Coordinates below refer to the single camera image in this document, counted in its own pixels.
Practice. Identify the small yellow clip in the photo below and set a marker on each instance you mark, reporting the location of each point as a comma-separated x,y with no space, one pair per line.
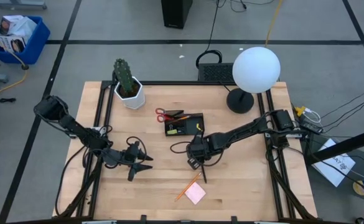
199,127

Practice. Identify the black mesh desk organizer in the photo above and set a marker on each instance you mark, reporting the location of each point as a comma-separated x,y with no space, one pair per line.
188,127

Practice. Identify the black pen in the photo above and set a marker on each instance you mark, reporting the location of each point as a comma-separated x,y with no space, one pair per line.
175,113
204,179

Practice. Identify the blue plastic bin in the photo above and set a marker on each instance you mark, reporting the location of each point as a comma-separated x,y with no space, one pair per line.
35,46

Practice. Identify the black castor wheel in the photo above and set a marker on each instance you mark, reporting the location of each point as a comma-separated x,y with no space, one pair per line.
25,67

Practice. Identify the white plastic bag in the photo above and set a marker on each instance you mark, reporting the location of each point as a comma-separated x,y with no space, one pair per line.
23,28

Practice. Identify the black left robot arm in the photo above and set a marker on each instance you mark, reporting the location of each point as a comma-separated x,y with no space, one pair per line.
76,127

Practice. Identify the black perforated floor box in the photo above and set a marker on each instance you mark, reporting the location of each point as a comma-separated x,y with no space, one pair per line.
214,73

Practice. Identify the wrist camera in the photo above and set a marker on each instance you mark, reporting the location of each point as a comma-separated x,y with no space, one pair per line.
194,163
131,175

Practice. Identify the white globe table lamp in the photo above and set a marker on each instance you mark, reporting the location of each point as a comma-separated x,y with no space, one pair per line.
256,70

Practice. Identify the black table edge clamp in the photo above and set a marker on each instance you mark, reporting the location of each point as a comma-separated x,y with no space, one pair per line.
234,219
143,218

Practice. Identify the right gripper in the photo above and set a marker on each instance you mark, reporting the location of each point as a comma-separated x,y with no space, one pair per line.
200,146

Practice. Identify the white hexagonal plant pot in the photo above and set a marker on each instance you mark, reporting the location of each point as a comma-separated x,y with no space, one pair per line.
135,101

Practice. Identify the white printed paper sheet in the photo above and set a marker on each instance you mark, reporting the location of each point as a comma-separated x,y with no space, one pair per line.
331,168

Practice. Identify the yellow-green eraser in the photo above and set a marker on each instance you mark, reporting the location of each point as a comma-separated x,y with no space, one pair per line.
172,132

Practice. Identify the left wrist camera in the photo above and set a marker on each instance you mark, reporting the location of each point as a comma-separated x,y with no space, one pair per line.
131,175

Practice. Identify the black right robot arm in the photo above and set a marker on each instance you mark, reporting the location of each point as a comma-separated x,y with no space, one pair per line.
240,130

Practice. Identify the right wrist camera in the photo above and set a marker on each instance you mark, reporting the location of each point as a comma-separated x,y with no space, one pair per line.
194,163

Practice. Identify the green cactus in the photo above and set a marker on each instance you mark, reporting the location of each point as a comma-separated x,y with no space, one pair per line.
124,74

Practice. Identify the black computer tower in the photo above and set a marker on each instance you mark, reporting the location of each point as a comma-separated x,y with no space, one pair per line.
176,12

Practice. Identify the dark grey side table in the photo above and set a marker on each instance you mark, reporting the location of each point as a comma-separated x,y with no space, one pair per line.
363,165

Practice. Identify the black metal beam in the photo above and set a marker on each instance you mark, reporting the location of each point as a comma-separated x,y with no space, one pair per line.
349,144

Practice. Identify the orange pencil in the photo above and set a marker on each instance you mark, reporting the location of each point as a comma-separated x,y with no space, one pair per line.
183,118
186,188

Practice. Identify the pink sticky note pad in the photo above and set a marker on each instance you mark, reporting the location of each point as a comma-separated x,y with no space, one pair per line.
195,193

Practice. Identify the printed cardboard box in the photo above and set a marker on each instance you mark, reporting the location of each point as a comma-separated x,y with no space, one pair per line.
6,25
10,43

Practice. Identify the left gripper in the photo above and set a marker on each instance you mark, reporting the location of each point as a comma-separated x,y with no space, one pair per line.
119,155

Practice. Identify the yellow plug connector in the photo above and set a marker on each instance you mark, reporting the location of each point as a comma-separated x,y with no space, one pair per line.
300,110

